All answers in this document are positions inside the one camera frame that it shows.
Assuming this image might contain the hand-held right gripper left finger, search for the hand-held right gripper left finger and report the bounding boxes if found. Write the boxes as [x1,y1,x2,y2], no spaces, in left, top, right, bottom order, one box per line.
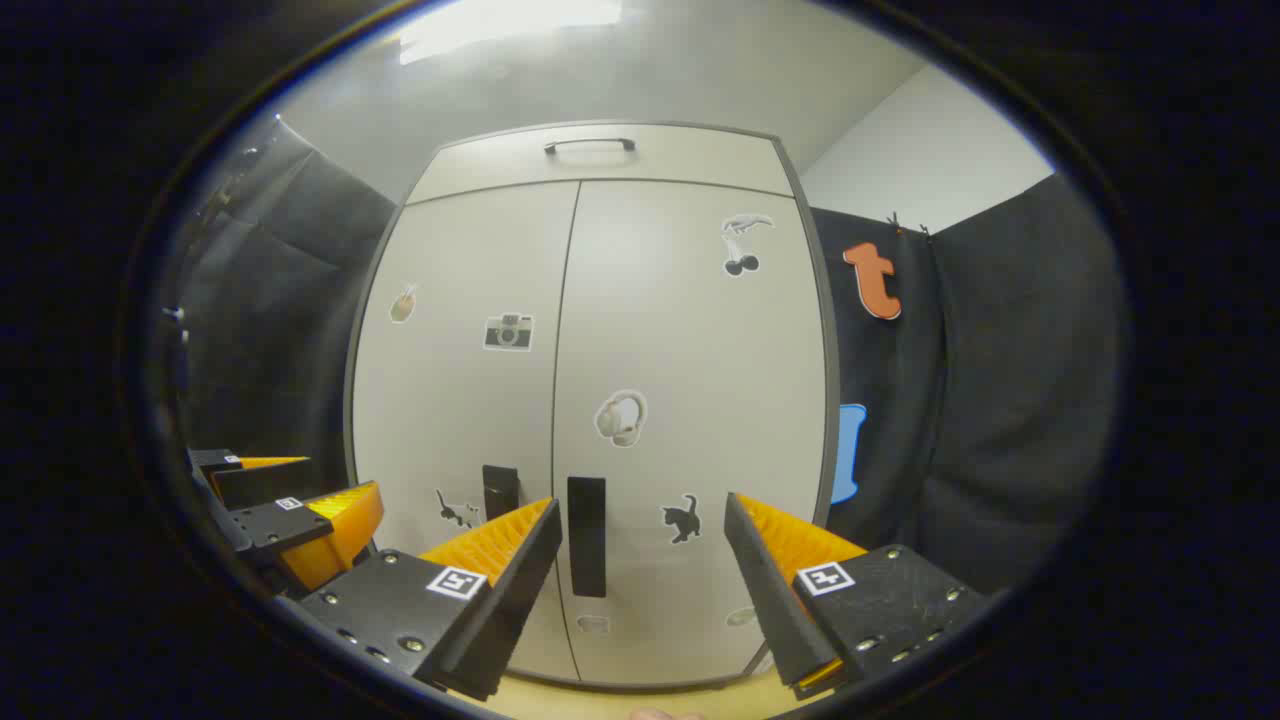
[300,497,563,703]

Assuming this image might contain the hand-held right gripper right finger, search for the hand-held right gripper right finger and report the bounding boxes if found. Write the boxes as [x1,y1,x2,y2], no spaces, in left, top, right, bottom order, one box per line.
[724,492,991,701]

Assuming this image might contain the black door handle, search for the black door handle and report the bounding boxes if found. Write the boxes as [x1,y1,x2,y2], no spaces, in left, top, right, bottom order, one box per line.
[482,465,521,523]
[567,476,607,598]

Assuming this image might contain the grey cabinet door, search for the grey cabinet door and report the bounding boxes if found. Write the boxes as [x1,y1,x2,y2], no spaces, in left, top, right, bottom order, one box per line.
[350,180,581,683]
[552,178,833,686]

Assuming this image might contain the grey double-door shoe cabinet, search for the grey double-door shoe cabinet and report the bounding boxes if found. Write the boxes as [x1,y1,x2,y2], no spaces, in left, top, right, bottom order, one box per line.
[345,120,841,693]

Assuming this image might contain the black backdrop cloth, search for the black backdrop cloth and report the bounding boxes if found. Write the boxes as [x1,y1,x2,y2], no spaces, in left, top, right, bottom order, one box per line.
[808,175,1131,601]
[180,118,401,561]

